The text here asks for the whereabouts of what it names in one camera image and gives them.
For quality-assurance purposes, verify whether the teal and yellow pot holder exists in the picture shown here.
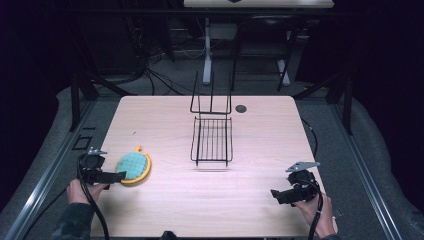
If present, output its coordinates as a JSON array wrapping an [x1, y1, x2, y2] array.
[[115, 145, 152, 186]]

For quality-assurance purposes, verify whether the person's left hand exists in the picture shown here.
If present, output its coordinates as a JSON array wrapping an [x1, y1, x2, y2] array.
[[66, 178, 110, 205]]

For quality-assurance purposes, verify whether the black table cable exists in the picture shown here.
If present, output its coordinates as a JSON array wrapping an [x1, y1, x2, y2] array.
[[300, 118, 319, 158]]

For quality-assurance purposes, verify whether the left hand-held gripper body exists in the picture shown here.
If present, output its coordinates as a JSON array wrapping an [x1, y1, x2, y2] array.
[[77, 147, 108, 185]]

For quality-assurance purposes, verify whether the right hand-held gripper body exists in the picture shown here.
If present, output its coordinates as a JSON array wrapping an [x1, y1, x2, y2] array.
[[282, 161, 322, 205]]

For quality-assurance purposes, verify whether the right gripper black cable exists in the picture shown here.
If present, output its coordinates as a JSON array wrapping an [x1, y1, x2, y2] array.
[[294, 178, 324, 240]]

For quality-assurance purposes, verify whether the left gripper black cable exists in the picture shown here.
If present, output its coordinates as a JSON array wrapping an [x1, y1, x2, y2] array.
[[76, 153, 111, 240]]

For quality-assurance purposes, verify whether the black wire rack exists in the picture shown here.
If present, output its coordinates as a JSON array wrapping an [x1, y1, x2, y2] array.
[[189, 70, 234, 168]]

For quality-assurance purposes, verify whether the black metal stand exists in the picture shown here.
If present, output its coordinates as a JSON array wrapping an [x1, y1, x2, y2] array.
[[293, 71, 354, 136], [68, 71, 138, 133]]

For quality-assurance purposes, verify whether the bundle of black floor cables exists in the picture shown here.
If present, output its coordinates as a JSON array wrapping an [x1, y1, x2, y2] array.
[[123, 19, 208, 97]]

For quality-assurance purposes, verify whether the black chair frame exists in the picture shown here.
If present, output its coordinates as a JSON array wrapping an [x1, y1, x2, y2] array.
[[230, 14, 304, 93]]

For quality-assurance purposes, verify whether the person's right hand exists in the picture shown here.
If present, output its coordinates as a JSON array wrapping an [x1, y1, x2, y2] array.
[[292, 193, 336, 240]]

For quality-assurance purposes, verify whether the white desk with white legs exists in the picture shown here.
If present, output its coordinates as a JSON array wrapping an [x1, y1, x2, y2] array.
[[183, 0, 335, 88]]

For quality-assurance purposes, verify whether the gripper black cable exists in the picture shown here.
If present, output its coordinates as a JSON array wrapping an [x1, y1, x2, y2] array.
[[76, 153, 111, 240], [294, 178, 324, 240]]

